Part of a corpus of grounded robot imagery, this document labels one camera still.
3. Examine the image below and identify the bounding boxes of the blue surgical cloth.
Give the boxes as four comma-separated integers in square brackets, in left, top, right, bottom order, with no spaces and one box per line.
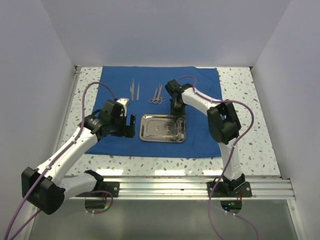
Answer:
[87,66,222,158]

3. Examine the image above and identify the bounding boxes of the steel tweezers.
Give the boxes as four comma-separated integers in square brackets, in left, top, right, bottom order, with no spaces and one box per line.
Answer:
[129,79,135,101]
[136,83,140,101]

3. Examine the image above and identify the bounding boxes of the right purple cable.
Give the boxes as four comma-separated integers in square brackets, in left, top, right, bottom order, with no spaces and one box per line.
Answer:
[176,75,260,240]

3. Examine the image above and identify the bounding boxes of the steel instrument tray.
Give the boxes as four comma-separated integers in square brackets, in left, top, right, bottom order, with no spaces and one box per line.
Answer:
[139,114,187,143]

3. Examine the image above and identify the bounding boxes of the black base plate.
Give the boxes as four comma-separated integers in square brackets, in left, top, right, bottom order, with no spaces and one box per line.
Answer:
[206,181,253,198]
[77,181,120,198]

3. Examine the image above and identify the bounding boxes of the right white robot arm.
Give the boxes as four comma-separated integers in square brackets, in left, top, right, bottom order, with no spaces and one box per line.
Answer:
[165,79,245,197]

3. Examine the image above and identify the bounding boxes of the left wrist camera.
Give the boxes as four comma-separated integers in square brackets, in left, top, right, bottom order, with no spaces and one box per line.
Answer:
[116,98,130,108]

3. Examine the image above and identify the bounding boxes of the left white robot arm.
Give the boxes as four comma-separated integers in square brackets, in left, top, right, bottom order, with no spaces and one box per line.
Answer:
[21,98,136,215]

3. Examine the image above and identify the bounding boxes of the steel surgical scissors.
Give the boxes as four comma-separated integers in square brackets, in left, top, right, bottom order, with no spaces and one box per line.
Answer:
[148,86,159,104]

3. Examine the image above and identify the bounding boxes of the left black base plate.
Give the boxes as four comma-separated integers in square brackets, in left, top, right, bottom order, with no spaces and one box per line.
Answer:
[77,181,120,198]

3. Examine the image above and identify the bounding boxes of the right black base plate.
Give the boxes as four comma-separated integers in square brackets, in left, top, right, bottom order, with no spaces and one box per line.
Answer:
[206,181,253,198]

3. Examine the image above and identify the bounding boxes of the aluminium mounting rail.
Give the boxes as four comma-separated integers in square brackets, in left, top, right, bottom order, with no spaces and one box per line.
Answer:
[32,174,296,200]

